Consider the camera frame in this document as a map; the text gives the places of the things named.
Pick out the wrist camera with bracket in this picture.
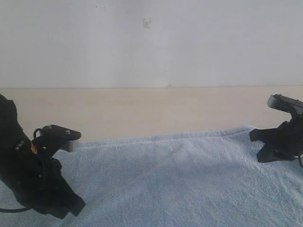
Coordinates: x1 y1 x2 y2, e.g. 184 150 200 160
267 94 303 118
32 124 82 158

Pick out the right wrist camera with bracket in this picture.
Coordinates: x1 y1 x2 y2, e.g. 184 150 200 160
267 94 303 118

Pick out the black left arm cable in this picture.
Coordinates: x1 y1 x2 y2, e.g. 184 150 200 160
0 205 34 213

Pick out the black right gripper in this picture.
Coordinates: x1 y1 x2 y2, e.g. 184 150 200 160
249 116 303 163

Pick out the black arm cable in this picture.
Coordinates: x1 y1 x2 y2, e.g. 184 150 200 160
292 153 303 169
0 205 34 213

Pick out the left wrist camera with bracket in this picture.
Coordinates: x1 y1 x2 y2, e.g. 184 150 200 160
32 124 82 158

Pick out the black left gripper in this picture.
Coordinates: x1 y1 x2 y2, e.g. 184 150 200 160
14 155 86 219

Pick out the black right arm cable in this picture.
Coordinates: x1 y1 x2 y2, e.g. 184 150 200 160
292 153 303 169

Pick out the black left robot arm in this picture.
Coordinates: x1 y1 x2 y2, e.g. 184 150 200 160
0 96 86 219

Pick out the light blue fleece towel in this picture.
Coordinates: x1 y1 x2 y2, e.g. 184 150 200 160
0 126 303 227

